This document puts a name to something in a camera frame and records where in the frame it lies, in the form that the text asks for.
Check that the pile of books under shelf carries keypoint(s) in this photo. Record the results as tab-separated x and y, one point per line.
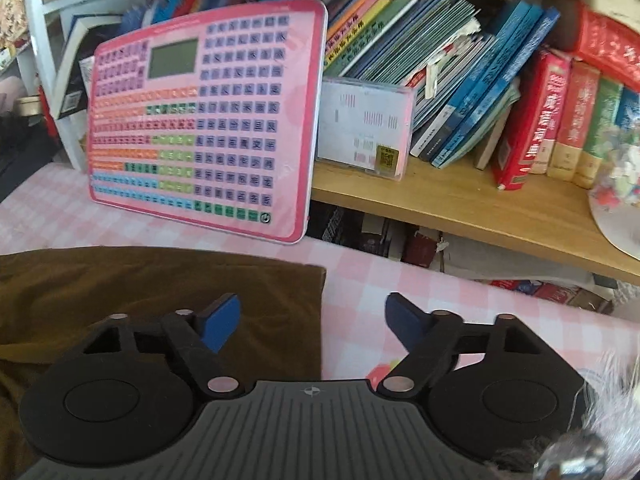
500	260

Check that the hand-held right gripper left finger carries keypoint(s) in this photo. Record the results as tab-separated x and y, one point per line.
220	322

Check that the white fluffy cloth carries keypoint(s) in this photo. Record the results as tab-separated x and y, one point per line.
615	400

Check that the thick red book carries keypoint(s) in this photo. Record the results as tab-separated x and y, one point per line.
610	45

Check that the clear plastic card box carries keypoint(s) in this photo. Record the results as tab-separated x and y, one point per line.
365	125

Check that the red and cream dictionary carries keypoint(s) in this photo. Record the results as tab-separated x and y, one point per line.
575	120

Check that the green dictionary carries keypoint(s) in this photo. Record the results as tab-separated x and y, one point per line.
597	135

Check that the charm display stand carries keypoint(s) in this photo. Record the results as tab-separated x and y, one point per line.
617	195

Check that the black case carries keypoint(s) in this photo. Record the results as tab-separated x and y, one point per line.
20	160

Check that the wooden bookshelf with white frame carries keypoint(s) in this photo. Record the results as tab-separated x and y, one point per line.
450	200

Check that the dark book with white pages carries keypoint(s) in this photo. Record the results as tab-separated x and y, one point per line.
85	60

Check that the pink learning tablet toy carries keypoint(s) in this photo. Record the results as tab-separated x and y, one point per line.
210	125

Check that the brown garment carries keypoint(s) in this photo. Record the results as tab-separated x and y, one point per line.
150	300

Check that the row of blue books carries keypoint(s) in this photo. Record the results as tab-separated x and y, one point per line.
480	75

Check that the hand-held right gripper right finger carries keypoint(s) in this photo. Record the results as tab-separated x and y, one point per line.
405	322

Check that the pink checked cartoon desk mat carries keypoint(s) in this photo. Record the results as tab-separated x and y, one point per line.
375	280

